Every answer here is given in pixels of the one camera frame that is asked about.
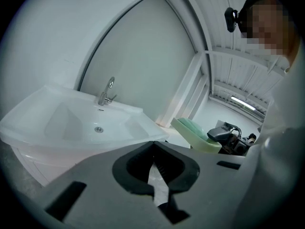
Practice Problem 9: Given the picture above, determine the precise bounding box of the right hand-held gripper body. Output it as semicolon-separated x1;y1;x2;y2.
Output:
218;122;257;156

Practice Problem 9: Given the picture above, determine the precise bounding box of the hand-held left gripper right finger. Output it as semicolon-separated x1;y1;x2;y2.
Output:
154;141;251;229

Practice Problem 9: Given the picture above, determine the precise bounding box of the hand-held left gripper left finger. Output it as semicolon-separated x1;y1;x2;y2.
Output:
35;141;165;229

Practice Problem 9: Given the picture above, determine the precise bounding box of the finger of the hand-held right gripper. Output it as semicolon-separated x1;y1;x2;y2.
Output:
206;127;231;143

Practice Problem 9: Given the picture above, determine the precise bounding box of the green soap bar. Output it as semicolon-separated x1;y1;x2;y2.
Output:
178;117;208;142

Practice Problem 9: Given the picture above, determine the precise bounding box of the person's beige shirt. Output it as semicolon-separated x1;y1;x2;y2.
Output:
234;39;305;229

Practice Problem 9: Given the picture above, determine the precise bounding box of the fluorescent ceiling lamp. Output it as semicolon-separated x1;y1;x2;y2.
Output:
229;94;257;111

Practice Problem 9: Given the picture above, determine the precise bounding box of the chrome sink faucet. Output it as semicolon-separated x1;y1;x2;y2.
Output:
97;76;118;106

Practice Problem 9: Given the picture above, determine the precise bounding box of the white ceramic vanity sink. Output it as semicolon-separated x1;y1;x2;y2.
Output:
0;83;170;152

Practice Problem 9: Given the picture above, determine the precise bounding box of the frosted glass partition panel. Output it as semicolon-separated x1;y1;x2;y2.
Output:
78;0;210;126

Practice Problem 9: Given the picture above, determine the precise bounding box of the person's head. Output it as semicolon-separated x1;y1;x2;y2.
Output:
238;0;301;62

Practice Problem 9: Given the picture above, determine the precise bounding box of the white metal beam frame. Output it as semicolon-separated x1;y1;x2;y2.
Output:
156;0;289;128

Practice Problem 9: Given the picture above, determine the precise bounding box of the grey partition frame post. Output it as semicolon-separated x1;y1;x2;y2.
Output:
74;0;167;93

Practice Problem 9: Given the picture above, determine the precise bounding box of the black head-worn camera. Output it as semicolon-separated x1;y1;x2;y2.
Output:
224;7;239;33

